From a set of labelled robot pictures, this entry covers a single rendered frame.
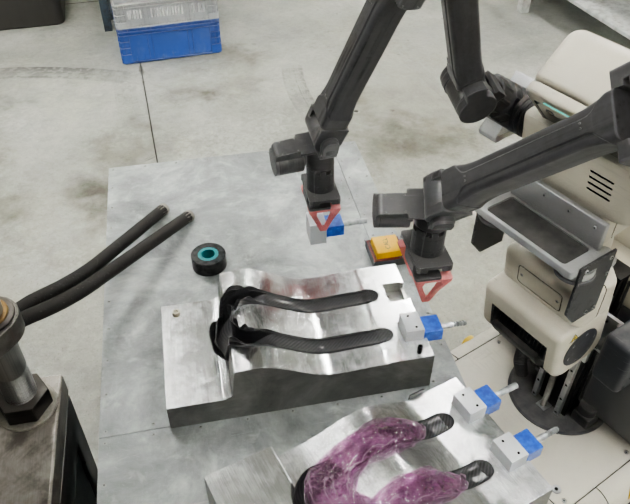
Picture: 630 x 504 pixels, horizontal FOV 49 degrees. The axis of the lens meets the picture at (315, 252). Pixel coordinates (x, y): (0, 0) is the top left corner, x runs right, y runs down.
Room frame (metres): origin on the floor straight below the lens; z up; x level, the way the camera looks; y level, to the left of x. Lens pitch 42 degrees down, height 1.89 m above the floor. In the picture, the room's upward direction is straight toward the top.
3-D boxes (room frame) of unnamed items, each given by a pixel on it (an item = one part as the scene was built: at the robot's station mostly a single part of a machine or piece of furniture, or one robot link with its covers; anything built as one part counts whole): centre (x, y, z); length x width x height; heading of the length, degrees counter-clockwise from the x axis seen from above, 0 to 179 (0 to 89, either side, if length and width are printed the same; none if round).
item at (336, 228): (1.17, -0.05, 0.93); 0.13 x 0.05 x 0.05; 101
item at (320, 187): (1.16, -0.01, 1.06); 0.10 x 0.07 x 0.07; 12
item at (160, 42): (4.07, 0.91, 0.11); 0.61 x 0.41 x 0.22; 105
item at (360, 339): (0.91, 0.03, 0.92); 0.35 x 0.16 x 0.09; 101
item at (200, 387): (0.91, 0.05, 0.87); 0.50 x 0.26 x 0.14; 101
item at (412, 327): (0.91, -0.23, 0.89); 0.13 x 0.05 x 0.05; 101
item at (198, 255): (1.18, 0.25, 0.82); 0.08 x 0.08 x 0.04
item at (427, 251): (0.90, -0.19, 1.12); 0.10 x 0.07 x 0.07; 11
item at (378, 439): (0.59, -0.11, 0.90); 0.26 x 0.18 x 0.08; 119
